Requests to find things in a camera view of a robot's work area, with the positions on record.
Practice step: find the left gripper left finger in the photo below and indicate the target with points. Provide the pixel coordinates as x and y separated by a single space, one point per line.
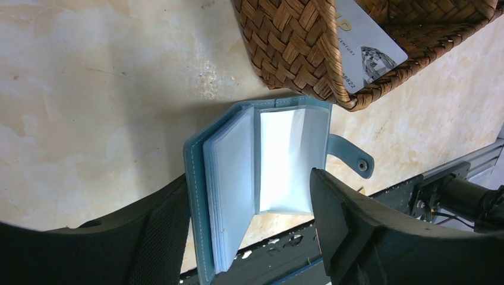
142 243

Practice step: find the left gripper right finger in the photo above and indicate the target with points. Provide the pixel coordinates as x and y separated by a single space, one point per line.
363 241

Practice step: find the blue leather card holder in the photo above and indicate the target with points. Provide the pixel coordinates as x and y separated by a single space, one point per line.
257 159

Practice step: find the white blue card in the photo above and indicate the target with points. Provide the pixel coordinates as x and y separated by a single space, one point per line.
367 51

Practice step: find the woven wicker tray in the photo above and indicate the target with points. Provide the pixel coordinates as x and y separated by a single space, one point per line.
294 44

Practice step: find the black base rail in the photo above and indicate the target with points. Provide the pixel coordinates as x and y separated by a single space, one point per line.
294 256

